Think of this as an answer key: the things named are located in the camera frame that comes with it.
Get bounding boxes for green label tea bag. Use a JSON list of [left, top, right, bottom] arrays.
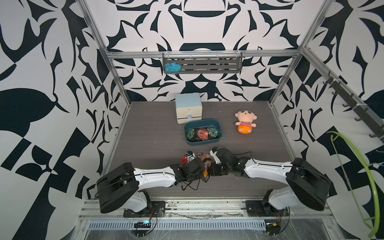
[[208, 128, 219, 139]]

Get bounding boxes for pink label red tea bag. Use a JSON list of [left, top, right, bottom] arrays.
[[197, 129, 209, 141]]

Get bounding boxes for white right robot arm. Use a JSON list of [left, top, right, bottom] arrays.
[[208, 148, 332, 215]]

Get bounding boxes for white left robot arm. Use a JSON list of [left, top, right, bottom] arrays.
[[95, 158, 209, 214]]

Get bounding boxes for shiny red foil tea bag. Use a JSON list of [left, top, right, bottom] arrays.
[[180, 154, 188, 165]]

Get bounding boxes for beige label floral tea bag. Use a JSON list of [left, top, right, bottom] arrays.
[[198, 153, 212, 167]]

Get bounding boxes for teal label tea bag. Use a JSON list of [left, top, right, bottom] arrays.
[[186, 129, 196, 142]]

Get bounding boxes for teal plastic storage box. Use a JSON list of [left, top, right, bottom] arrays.
[[184, 119, 223, 146]]

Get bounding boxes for blue white drawer box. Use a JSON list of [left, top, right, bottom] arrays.
[[175, 93, 203, 124]]

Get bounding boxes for black right connector box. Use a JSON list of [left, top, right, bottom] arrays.
[[266, 223, 281, 236]]

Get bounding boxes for pink plush doll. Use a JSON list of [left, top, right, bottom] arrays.
[[235, 110, 258, 134]]

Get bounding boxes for green led circuit board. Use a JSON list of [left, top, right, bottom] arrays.
[[134, 220, 152, 229]]

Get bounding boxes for blue crocheted cloth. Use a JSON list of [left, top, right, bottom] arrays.
[[164, 62, 182, 74]]

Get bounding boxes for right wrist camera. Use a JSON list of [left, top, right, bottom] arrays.
[[210, 147, 222, 165]]

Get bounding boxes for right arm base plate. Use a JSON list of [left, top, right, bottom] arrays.
[[245, 189, 279, 217]]

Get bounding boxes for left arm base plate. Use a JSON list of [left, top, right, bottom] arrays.
[[123, 191, 166, 218]]

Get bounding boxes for perforated metal front rail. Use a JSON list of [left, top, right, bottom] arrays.
[[88, 219, 266, 231]]

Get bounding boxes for grey wall rack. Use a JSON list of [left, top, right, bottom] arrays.
[[162, 52, 243, 75]]

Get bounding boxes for black hook rail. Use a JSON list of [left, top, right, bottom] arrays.
[[323, 71, 384, 142]]

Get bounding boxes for green hose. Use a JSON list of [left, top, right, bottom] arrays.
[[327, 130, 381, 239]]

